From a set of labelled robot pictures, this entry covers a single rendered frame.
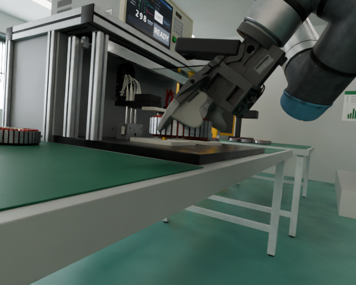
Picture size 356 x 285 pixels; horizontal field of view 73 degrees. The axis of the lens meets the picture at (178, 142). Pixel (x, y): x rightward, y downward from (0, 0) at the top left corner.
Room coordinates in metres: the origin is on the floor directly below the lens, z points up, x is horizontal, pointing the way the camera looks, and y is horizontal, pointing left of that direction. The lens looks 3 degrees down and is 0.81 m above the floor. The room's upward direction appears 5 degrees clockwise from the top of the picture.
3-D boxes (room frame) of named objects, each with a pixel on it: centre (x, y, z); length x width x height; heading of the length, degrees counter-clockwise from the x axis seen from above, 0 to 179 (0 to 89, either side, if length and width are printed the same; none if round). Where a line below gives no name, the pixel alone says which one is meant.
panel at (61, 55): (0.99, 0.20, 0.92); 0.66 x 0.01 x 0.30; 150
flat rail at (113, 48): (0.91, 0.07, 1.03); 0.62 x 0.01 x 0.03; 150
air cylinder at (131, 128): (0.83, 0.17, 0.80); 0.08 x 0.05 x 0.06; 150
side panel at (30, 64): (0.79, 0.49, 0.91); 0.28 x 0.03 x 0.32; 60
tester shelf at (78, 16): (1.03, 0.26, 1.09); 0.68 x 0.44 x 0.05; 150
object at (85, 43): (0.95, 0.14, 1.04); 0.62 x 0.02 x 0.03; 150
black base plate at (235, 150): (0.87, 0.00, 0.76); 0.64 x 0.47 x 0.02; 150
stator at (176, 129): (0.44, 0.00, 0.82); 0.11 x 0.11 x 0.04
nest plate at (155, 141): (0.76, 0.04, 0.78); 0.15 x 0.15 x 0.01; 60
